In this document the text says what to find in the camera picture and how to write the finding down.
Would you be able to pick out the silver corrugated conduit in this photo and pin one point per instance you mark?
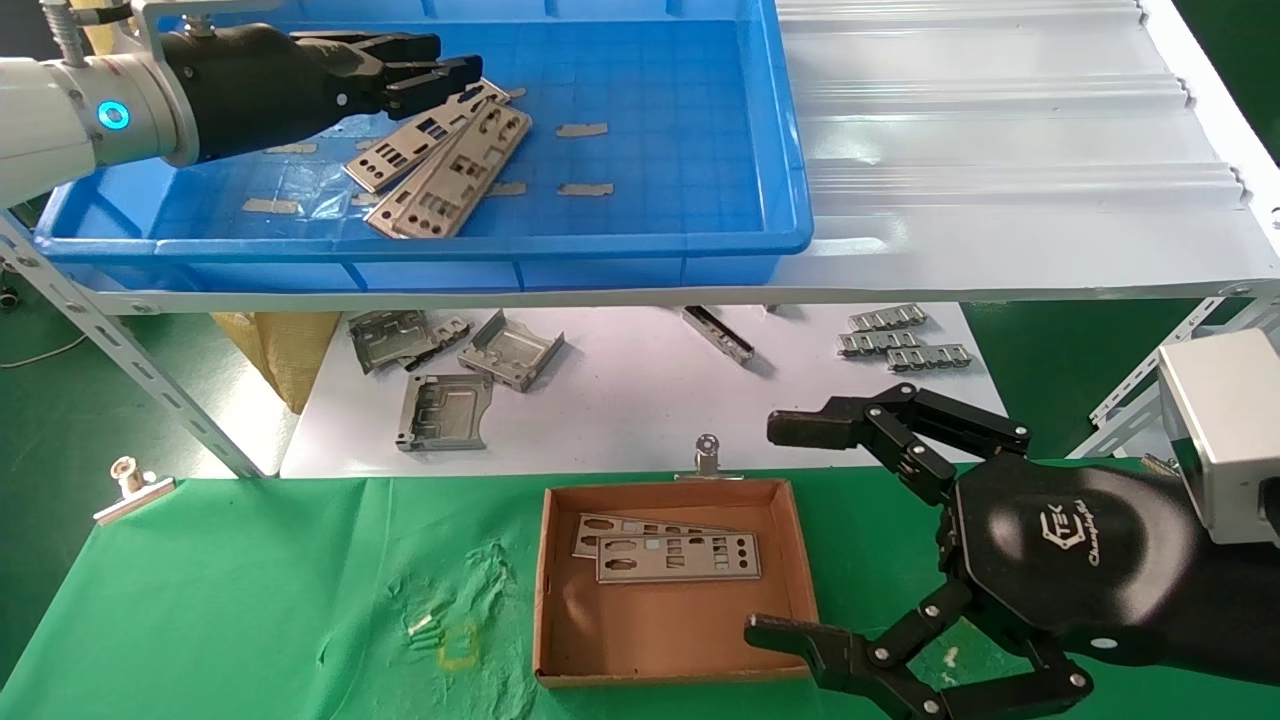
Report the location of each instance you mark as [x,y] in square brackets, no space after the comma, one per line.
[65,30]

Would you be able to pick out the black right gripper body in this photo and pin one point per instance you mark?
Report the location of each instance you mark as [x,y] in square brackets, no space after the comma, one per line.
[1070,560]

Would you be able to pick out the white flat shelf board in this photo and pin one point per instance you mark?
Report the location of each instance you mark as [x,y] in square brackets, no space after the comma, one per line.
[620,400]

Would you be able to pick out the silver metal shield plate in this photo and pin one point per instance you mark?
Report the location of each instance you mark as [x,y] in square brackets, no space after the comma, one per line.
[455,185]
[650,562]
[590,530]
[400,153]

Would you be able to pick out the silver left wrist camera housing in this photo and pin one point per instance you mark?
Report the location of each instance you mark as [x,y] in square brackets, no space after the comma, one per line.
[145,25]

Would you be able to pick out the silver toothed metal strip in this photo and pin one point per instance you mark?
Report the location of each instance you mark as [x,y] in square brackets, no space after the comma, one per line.
[930,358]
[878,343]
[887,318]

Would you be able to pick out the brown cardboard box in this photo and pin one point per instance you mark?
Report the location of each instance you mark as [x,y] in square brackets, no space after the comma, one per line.
[660,630]

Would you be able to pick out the white perforated angle brace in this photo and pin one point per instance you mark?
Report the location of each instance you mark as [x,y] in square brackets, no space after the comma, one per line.
[1130,398]
[100,325]

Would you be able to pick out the white corrugated shelf board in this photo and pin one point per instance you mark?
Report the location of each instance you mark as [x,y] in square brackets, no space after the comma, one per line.
[1000,150]

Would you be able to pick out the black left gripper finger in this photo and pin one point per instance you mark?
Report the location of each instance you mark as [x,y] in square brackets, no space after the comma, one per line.
[430,85]
[390,48]

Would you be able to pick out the narrow dark metal bar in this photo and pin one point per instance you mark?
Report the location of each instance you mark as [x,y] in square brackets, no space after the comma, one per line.
[718,334]

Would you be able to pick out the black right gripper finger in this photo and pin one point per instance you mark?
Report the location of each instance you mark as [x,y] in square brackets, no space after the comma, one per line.
[900,680]
[900,420]

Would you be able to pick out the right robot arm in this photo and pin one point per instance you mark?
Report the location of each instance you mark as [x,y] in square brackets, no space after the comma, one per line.
[1245,600]

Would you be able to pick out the blue plastic tray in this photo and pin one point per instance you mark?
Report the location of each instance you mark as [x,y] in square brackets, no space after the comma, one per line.
[650,200]

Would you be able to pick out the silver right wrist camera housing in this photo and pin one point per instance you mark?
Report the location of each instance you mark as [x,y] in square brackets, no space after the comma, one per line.
[1225,430]

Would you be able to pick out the grey folded metal bracket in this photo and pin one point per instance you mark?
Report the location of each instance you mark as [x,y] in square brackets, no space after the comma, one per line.
[385,340]
[510,352]
[445,410]

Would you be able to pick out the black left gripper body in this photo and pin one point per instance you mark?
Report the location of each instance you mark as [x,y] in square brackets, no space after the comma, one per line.
[260,90]

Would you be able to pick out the green table cloth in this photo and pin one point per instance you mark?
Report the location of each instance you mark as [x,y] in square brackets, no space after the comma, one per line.
[300,580]

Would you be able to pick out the small toothed metal part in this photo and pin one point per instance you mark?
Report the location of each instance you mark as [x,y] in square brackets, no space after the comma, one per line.
[450,330]

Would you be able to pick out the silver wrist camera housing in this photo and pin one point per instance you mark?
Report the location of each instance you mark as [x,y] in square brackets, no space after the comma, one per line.
[145,25]
[1225,430]

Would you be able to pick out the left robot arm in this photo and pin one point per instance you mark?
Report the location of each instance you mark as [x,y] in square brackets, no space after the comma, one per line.
[50,120]

